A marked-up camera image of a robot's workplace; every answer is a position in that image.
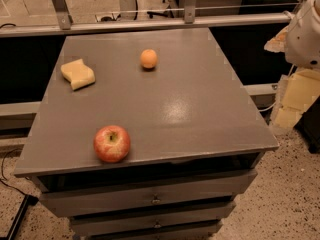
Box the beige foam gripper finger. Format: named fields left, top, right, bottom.
left=264, top=27, right=288, bottom=53

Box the red apple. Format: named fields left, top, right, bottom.
left=93, top=125, right=131, bottom=163

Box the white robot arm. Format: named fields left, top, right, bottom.
left=264, top=0, right=320, bottom=69

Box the grey drawer cabinet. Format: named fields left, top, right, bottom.
left=15, top=28, right=278, bottom=240

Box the small orange fruit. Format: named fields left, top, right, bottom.
left=140, top=49, right=158, bottom=69

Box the yellow sponge piece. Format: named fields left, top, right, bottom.
left=61, top=59, right=95, bottom=91

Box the white cable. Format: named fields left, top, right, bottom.
left=258, top=101, right=278, bottom=114

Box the metal frame rail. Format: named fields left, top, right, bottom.
left=0, top=11, right=293, bottom=38

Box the black floor cable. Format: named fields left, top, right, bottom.
left=0, top=147, right=38, bottom=198

